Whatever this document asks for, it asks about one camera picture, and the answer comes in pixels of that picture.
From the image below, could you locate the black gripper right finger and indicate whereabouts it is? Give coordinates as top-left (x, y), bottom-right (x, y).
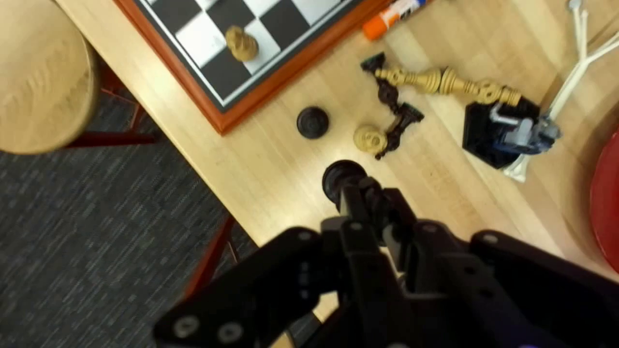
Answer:
top-left (383, 190), bottom-right (619, 348)

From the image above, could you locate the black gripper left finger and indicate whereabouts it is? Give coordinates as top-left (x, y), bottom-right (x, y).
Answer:
top-left (153, 186), bottom-right (414, 348)

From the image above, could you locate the cluster of chess pieces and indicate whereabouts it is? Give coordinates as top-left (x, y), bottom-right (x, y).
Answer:
top-left (374, 67), bottom-right (523, 109)

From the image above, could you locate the light wooden pawn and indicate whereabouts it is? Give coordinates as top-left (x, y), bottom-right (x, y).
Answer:
top-left (352, 123), bottom-right (389, 155)
top-left (225, 26), bottom-right (261, 65)

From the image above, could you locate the black box with grey clip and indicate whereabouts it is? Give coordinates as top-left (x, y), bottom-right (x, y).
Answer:
top-left (461, 96), bottom-right (563, 171)

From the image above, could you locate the red round plate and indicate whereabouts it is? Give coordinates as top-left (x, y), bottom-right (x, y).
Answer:
top-left (586, 126), bottom-right (619, 277)

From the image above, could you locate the dark wooden pawn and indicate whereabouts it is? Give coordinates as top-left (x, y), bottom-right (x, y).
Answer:
top-left (294, 105), bottom-right (333, 142)

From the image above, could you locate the marker with orange cap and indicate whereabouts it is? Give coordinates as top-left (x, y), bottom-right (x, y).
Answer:
top-left (360, 0), bottom-right (432, 43)

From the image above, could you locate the round wooden stool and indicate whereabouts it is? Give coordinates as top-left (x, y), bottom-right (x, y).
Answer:
top-left (0, 0), bottom-right (240, 299)

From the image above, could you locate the chess board with orange frame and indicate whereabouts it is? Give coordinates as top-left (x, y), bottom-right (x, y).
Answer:
top-left (114, 0), bottom-right (395, 136)

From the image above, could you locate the white cable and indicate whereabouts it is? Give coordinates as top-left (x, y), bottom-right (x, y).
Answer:
top-left (501, 0), bottom-right (619, 184)

